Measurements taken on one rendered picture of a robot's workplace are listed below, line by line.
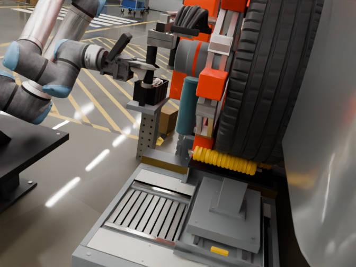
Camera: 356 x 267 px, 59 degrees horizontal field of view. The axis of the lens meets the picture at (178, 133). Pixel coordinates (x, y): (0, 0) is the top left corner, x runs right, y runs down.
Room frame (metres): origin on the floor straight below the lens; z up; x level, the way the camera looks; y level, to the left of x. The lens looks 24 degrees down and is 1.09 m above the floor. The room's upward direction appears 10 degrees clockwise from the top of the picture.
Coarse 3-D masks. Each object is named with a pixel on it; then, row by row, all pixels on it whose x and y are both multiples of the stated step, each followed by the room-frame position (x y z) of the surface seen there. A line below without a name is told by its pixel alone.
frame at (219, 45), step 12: (240, 12) 1.09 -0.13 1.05; (216, 24) 1.02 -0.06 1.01; (240, 24) 1.41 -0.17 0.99; (216, 36) 0.99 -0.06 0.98; (228, 36) 0.99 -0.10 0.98; (240, 36) 1.48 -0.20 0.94; (216, 48) 0.97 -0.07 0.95; (228, 48) 0.97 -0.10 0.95; (204, 108) 0.97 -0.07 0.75; (216, 108) 0.96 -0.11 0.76; (204, 120) 1.21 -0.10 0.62; (216, 120) 1.23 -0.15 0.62; (204, 132) 1.11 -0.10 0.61
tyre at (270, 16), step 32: (256, 0) 1.01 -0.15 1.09; (288, 0) 1.01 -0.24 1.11; (320, 0) 1.01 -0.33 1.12; (256, 32) 0.94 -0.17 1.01; (288, 32) 0.93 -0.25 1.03; (256, 64) 0.90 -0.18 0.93; (288, 64) 0.89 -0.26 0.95; (256, 96) 0.89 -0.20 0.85; (288, 96) 0.87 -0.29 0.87; (224, 128) 0.93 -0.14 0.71; (256, 128) 0.90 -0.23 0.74; (256, 160) 1.01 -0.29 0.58
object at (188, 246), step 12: (192, 204) 1.28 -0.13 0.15; (180, 228) 1.07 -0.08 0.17; (180, 240) 1.02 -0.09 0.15; (192, 240) 1.01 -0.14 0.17; (204, 240) 1.05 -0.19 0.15; (180, 252) 0.99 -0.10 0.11; (192, 252) 0.98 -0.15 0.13; (204, 252) 0.97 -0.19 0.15; (216, 252) 0.96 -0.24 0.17; (228, 252) 1.00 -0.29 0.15; (240, 252) 0.99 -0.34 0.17; (252, 252) 1.03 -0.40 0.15; (216, 264) 0.96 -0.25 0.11; (228, 264) 0.95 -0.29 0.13; (240, 264) 0.95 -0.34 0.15; (252, 264) 0.94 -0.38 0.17
